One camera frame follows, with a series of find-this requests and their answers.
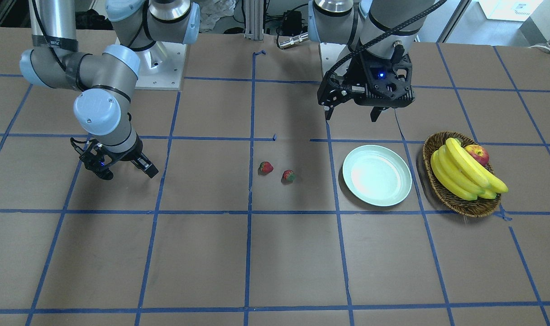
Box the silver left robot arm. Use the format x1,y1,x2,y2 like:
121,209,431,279
308,0,444,122

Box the red strawberry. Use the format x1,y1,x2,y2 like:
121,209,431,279
282,169,296,183
258,161,273,175

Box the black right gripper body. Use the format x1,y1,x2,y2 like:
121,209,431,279
101,135,143,164

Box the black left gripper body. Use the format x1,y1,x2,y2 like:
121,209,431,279
345,52,415,109

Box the red apple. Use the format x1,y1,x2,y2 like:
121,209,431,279
464,144,489,167

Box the aluminium frame post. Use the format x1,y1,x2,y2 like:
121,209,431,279
241,0,266,43

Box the brown wicker basket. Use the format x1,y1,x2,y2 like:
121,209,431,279
417,131,502,218

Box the yellow banana bunch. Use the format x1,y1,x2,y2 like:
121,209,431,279
430,138,509,201

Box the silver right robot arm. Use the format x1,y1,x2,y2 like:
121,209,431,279
19,0,201,180

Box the pale green plate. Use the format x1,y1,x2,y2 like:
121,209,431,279
342,145,413,207

